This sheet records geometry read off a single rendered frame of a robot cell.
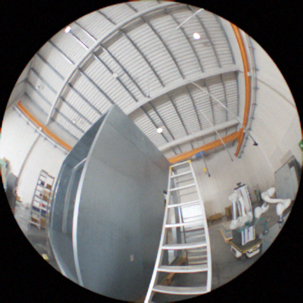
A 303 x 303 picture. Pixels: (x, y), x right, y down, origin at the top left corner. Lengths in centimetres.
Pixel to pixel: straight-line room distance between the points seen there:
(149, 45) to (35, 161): 1103
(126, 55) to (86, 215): 684
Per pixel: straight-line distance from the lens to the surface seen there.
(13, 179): 557
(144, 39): 674
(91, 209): 93
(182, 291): 104
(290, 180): 478
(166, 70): 665
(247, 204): 276
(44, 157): 975
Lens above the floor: 158
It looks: 38 degrees up
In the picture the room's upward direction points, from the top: 3 degrees counter-clockwise
